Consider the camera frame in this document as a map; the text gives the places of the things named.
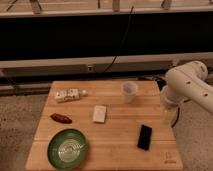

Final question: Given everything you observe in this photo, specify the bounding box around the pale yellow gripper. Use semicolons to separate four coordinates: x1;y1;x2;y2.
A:
162;106;177;124

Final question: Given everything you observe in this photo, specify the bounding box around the black eraser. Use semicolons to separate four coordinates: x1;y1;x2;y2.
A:
137;125;152;151

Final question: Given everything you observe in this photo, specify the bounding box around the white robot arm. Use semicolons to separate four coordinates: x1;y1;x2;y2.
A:
160;61;213;124

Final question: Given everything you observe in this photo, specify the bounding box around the white sponge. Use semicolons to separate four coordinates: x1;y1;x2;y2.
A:
93;105;107;123

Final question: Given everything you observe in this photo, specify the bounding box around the clear plastic cup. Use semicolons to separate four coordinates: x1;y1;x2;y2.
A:
121;81;138;103

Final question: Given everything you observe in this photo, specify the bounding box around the wooden board table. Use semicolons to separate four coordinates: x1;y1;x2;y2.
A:
26;81;183;171

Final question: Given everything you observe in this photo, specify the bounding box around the green glass plate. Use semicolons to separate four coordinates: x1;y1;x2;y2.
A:
47;129;88;170

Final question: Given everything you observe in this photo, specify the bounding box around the white small bottle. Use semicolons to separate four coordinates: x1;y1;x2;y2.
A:
55;88;88;103

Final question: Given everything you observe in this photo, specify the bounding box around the red chili pepper toy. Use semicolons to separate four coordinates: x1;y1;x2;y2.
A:
51;113;72;124

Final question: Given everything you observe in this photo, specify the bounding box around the black cable on wall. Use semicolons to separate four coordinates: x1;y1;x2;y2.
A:
102;5;135;74

